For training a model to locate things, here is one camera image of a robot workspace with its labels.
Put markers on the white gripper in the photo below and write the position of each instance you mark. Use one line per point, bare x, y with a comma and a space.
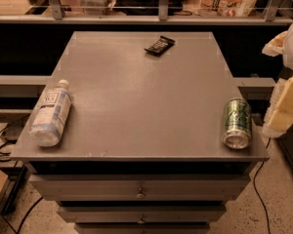
282, 118

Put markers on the green soda can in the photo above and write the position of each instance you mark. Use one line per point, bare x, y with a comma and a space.
237, 124

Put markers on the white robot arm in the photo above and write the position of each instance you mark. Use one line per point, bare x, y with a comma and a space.
288, 56

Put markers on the blue label plastic bottle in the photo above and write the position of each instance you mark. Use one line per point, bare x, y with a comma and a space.
47, 127

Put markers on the black snack bar wrapper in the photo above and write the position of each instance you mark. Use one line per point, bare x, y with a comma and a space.
160, 46

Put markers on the top drawer knob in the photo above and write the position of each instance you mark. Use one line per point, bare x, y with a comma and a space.
141, 194

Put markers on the drawer knob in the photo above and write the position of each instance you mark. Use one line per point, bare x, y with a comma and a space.
141, 220
141, 194

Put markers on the black bag background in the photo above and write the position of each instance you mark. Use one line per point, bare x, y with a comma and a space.
146, 7

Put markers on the metal railing shelf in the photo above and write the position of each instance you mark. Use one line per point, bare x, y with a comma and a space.
187, 12

